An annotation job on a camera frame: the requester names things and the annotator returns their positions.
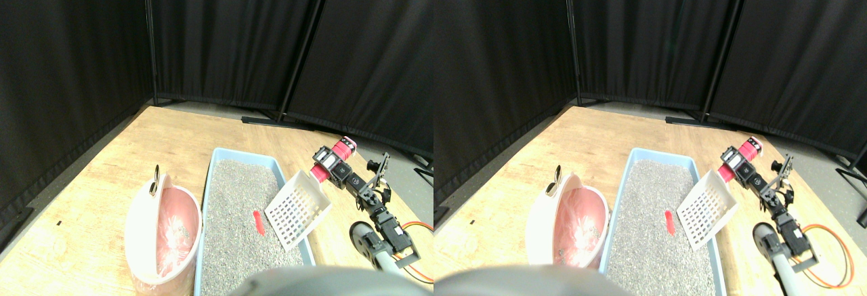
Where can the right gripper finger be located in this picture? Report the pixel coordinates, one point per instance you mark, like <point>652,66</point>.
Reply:
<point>326,159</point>
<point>733,159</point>

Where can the red lump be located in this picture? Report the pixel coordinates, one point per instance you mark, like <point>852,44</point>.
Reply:
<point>259,222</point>
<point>670,222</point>

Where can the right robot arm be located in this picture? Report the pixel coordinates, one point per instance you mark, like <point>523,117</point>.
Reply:
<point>396,235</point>
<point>799,238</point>

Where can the black curtain stand foot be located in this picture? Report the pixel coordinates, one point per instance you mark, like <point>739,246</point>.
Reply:
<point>425,168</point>
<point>853,173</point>
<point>267,120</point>
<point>691,121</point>
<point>861,216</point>

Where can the black curtain stand pole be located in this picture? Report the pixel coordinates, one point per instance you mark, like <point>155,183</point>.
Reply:
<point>573,38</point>
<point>150,38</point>
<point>728,38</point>
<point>309,38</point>

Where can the blue litter tray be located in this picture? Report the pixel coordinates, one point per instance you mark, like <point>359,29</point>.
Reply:
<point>234,242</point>
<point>637,262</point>

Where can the white bin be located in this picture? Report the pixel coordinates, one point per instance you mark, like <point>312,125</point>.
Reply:
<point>548,228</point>
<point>145,228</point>

